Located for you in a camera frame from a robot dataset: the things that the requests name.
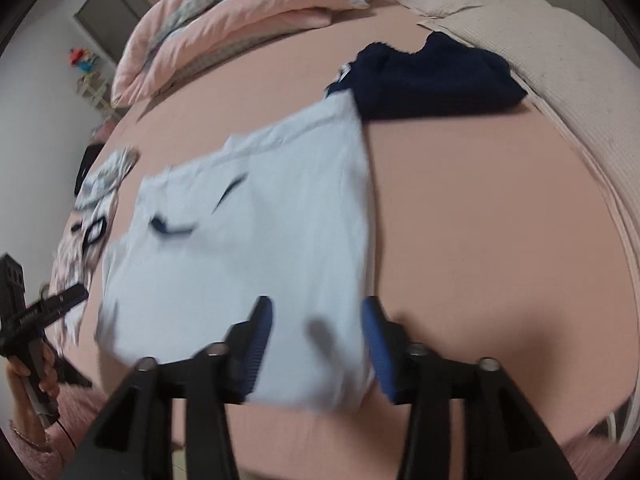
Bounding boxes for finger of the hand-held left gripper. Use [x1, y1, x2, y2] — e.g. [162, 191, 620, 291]
[22, 283, 90, 329]

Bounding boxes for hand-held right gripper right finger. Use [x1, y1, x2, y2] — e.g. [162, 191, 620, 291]
[361, 296, 566, 480]

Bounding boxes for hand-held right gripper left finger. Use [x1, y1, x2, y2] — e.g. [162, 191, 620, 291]
[75, 296, 275, 480]

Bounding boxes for white navy-trimmed t-shirt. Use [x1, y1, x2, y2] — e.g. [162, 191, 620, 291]
[95, 95, 381, 413]

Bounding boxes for person's left forearm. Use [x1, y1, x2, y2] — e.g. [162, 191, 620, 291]
[7, 395, 108, 480]

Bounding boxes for person's left hand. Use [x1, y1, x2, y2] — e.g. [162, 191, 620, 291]
[6, 344, 61, 441]

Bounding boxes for grey white patterned garment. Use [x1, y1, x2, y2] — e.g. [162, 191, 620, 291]
[52, 147, 142, 346]

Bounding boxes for black object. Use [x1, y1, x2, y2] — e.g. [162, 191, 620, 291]
[75, 143, 104, 197]

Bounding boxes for pink bed sheet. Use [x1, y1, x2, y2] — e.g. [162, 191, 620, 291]
[60, 5, 640, 467]

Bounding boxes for white shelf rack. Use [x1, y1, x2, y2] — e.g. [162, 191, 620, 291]
[75, 72, 122, 122]

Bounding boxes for red blue toy figure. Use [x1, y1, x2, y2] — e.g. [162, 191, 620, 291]
[69, 47, 102, 74]

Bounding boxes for navy blue garment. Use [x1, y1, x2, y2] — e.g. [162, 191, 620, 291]
[326, 31, 529, 122]

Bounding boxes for grey wardrobe door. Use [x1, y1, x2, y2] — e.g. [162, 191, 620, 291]
[74, 0, 152, 52]

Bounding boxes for pink floral quilt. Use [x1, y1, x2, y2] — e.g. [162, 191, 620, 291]
[111, 0, 373, 107]

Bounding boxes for beige textured blanket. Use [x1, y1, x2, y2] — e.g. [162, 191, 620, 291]
[372, 0, 640, 273]

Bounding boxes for thin black cable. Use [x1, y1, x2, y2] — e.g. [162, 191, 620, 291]
[52, 417, 79, 449]

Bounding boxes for beige bed frame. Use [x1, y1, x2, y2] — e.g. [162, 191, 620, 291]
[597, 400, 634, 449]

